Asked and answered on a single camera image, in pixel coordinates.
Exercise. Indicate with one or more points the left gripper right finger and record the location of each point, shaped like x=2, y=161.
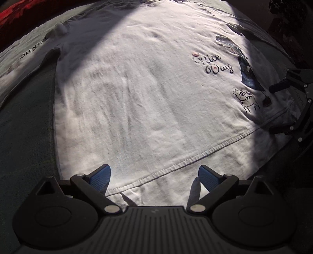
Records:
x=221, y=188

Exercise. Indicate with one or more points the white t-shirt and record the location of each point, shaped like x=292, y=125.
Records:
x=155, y=89

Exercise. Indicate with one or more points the green plaid bed sheet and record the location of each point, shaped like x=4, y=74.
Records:
x=27, y=131

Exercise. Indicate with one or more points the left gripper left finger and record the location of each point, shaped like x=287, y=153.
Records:
x=91, y=189

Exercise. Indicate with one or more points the red duvet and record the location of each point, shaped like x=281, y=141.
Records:
x=16, y=10

